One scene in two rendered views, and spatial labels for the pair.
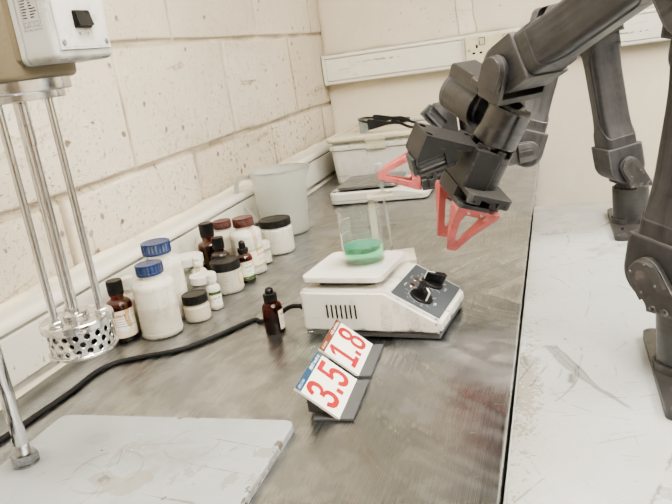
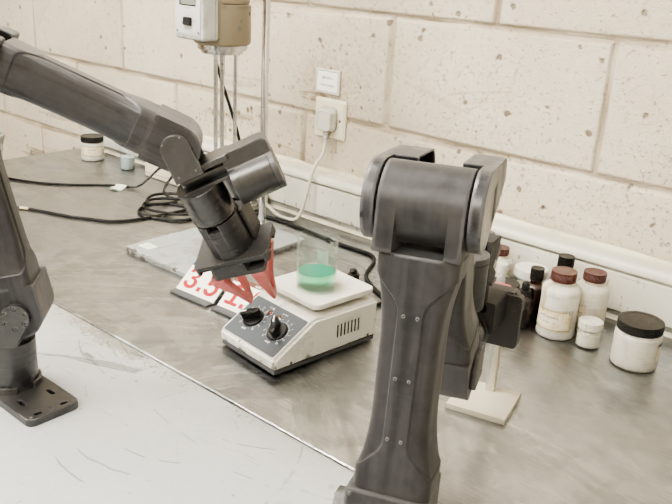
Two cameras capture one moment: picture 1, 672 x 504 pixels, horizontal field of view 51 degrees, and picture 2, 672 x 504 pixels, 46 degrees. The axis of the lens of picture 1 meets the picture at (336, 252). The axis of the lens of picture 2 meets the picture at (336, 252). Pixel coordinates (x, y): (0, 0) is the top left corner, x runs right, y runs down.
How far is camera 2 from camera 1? 1.74 m
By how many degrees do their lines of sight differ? 103
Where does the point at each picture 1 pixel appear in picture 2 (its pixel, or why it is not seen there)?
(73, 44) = (181, 31)
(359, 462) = (130, 283)
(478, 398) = (125, 324)
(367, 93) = not seen: outside the picture
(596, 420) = (41, 339)
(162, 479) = (191, 246)
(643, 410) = not seen: hidden behind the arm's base
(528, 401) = (94, 333)
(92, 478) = not seen: hidden behind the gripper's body
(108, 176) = (545, 161)
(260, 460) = (167, 262)
